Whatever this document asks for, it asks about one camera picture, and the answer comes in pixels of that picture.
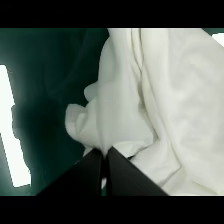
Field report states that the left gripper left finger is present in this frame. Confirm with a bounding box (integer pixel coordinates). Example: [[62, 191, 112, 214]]
[[36, 148, 103, 197]]

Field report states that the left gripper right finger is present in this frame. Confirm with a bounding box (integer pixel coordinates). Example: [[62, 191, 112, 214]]
[[106, 146, 168, 197]]

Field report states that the white T-shirt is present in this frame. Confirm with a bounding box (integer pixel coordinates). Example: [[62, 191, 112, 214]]
[[64, 27, 224, 197]]

